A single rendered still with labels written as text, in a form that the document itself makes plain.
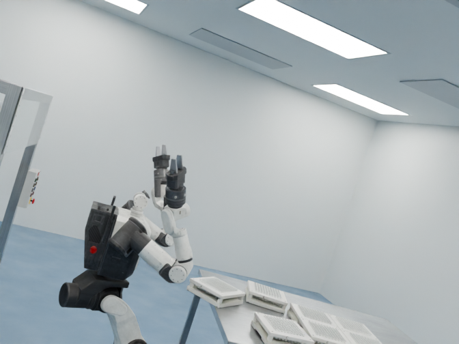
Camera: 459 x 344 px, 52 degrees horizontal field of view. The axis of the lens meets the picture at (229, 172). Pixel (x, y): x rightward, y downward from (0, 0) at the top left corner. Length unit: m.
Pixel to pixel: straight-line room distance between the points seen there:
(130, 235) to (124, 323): 0.57
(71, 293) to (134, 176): 4.26
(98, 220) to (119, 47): 4.35
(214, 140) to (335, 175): 2.06
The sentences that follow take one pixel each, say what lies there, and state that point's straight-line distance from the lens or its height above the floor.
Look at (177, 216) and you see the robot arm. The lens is 2.05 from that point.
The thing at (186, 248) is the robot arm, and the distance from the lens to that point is 2.08.
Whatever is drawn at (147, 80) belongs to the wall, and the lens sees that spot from 6.43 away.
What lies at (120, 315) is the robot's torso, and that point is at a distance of 2.46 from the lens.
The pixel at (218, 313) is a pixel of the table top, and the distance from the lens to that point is 2.61.
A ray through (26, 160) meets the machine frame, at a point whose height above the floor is 1.22.
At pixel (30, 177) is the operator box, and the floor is 1.11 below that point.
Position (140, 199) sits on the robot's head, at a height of 1.36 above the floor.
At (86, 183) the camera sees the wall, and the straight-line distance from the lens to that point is 6.44.
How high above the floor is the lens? 1.71
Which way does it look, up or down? 2 degrees down
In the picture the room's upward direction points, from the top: 18 degrees clockwise
